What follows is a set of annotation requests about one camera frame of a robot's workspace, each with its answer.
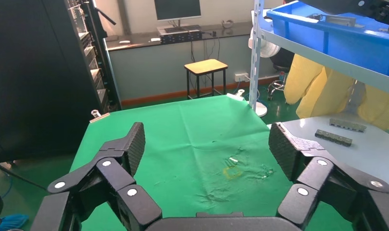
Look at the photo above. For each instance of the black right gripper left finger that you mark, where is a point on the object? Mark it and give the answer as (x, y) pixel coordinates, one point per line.
(118, 178)

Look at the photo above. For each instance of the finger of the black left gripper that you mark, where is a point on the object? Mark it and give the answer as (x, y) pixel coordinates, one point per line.
(341, 4)

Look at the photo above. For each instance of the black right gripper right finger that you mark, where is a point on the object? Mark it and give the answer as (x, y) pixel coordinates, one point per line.
(322, 178)

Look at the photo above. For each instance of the blue plastic bin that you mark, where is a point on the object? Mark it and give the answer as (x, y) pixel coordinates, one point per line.
(350, 47)

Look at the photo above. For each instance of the silver binder clip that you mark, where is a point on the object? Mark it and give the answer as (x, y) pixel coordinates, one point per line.
(236, 95)
(99, 118)

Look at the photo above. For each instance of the green table cloth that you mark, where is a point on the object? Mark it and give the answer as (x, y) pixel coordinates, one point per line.
(181, 143)

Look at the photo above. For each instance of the black stool with chrome base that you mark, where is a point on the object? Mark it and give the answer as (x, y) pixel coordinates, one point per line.
(282, 60)

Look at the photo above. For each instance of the white standing fan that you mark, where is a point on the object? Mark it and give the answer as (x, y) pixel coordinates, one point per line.
(271, 47)

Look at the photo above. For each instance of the yellow cloth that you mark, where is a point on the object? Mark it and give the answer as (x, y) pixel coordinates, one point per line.
(309, 89)

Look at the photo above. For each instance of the small white tape scrap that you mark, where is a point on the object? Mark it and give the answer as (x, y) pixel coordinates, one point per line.
(233, 159)

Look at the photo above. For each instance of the white metal shelf rack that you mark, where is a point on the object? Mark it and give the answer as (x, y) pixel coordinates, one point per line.
(256, 63)

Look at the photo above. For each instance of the blue shoe cover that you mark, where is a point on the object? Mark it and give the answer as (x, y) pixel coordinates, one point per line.
(12, 221)

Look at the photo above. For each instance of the small grey round object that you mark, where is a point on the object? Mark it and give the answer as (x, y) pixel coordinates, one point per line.
(227, 24)

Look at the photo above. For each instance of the black equipment cabinet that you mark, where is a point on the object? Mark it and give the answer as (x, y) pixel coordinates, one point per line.
(38, 79)

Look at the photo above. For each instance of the white computer mouse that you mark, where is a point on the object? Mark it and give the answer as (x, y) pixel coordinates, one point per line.
(124, 41)

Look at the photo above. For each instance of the wooden top black stool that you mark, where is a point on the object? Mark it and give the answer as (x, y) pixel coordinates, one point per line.
(205, 66)

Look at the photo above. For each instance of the black computer monitor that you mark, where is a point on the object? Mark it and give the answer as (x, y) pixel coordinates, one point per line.
(177, 9)

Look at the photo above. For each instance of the stamped sheet metal bracket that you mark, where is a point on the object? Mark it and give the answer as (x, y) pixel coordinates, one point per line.
(339, 21)

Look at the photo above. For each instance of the small grey metal rail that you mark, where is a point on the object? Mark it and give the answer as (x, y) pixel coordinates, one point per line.
(347, 125)
(333, 137)

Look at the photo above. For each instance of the white wall power outlet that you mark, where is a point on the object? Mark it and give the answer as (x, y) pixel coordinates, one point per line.
(241, 77)

